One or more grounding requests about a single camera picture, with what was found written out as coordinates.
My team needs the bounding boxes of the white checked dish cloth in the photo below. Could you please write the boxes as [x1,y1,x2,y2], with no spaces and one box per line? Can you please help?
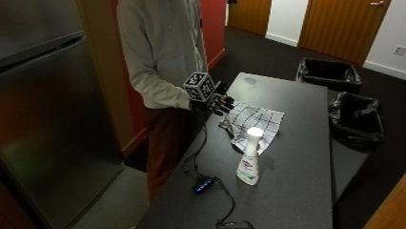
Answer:
[217,100,285,156]

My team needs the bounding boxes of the white marker cube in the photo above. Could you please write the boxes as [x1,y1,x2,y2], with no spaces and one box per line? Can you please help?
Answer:
[182,72,223,103]

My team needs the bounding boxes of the the person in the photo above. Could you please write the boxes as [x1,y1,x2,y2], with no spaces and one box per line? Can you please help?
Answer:
[116,0,209,204]

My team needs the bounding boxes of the wooden door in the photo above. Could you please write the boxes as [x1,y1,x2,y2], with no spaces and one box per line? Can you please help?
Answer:
[297,0,393,66]
[227,0,273,37]

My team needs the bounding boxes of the black cable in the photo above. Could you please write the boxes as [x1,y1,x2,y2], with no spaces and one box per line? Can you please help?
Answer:
[182,123,257,229]

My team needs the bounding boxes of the stainless steel refrigerator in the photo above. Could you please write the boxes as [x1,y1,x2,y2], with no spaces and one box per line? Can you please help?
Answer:
[0,0,127,229]

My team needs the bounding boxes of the black lined waste bin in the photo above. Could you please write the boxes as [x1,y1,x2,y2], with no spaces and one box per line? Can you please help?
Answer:
[295,56,364,94]
[328,91,388,149]

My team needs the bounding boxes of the white spray bottle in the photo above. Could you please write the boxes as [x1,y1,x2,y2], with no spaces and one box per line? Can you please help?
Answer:
[235,126,265,187]

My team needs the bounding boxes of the black usb hub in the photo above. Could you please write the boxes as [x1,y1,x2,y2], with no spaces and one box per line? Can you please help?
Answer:
[192,177,216,195]

